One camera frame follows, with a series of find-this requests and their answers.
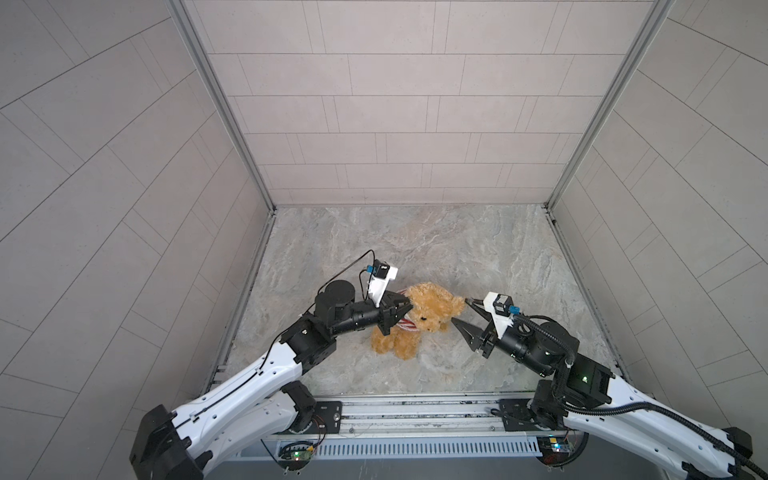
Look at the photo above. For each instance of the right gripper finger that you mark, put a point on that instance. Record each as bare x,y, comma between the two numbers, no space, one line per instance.
478,306
478,340

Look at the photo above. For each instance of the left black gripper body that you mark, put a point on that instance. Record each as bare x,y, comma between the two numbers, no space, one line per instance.
357,318

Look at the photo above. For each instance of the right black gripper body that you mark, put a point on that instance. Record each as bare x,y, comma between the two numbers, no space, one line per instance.
517,346

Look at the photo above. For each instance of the red white striped knit sweater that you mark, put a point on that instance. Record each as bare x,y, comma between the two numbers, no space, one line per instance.
408,323

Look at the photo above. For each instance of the brown plush teddy bear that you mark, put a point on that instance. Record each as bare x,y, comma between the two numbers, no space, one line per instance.
436,307

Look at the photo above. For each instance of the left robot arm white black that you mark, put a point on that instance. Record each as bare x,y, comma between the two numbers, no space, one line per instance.
158,452

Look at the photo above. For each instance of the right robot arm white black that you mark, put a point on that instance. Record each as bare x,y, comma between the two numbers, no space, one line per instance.
576,393

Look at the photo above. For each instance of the right green circuit board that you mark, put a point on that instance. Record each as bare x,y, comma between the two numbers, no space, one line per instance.
554,450

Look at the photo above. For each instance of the green circuit board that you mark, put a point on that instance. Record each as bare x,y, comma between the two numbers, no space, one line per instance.
295,456
554,450

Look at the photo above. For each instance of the white ventilation grille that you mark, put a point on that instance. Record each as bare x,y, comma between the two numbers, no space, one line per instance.
427,447

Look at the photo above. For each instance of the left green circuit board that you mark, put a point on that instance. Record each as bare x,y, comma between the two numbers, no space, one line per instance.
295,456

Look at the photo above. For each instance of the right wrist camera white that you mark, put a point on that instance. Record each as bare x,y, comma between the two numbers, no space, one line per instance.
502,310

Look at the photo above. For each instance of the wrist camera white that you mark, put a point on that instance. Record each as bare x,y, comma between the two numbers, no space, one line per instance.
381,274
502,310

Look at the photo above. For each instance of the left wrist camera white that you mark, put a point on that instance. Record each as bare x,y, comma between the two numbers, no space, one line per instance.
381,274

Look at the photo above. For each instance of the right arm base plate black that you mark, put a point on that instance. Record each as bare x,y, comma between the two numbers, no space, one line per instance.
531,415

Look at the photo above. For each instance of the aluminium mounting rail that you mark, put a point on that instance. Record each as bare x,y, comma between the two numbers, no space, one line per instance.
443,415

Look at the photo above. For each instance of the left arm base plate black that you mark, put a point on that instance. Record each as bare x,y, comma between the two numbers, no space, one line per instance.
323,418

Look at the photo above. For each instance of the left aluminium corner post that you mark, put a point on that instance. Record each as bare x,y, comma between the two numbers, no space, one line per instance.
192,40

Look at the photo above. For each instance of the aluminium corner post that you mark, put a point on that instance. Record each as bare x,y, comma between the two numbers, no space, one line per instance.
192,40
648,30

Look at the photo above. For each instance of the right aluminium corner post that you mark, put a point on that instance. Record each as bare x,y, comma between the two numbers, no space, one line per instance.
648,30

